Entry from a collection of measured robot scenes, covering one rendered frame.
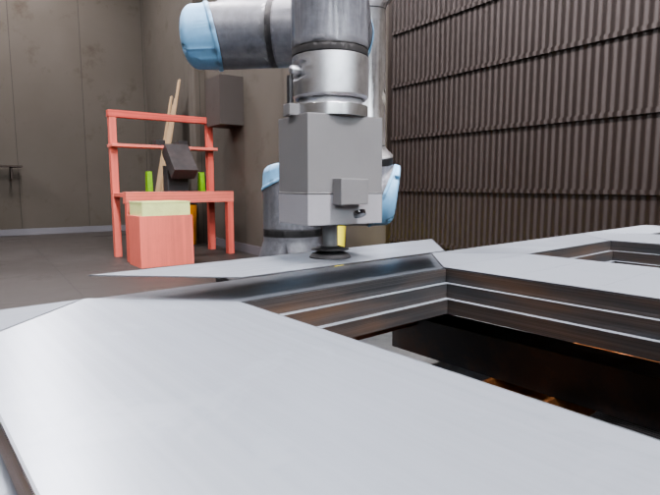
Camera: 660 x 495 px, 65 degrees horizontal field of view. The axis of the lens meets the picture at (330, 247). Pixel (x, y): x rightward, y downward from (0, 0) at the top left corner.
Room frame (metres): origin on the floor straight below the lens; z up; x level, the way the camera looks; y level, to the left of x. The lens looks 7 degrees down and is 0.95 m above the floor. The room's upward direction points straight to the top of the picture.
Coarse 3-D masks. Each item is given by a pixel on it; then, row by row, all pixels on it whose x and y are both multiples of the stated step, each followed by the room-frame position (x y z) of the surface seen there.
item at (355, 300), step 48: (192, 288) 0.46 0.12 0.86; (240, 288) 0.46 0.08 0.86; (288, 288) 0.46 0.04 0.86; (336, 288) 0.47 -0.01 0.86; (384, 288) 0.51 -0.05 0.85; (432, 288) 0.55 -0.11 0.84; (480, 288) 0.54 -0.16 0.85; (528, 288) 0.50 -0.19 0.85; (576, 288) 0.47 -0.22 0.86; (576, 336) 0.45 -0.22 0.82; (624, 336) 0.42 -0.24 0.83; (0, 432) 0.19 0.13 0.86; (0, 480) 0.18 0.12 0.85
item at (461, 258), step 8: (440, 256) 0.66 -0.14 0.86; (448, 256) 0.66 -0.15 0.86; (456, 256) 0.66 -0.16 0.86; (464, 256) 0.66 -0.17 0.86; (472, 256) 0.66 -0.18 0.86; (480, 256) 0.66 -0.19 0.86; (488, 256) 0.66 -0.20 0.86; (496, 256) 0.66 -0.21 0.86; (504, 256) 0.66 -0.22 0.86; (448, 264) 0.60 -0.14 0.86; (456, 264) 0.60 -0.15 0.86
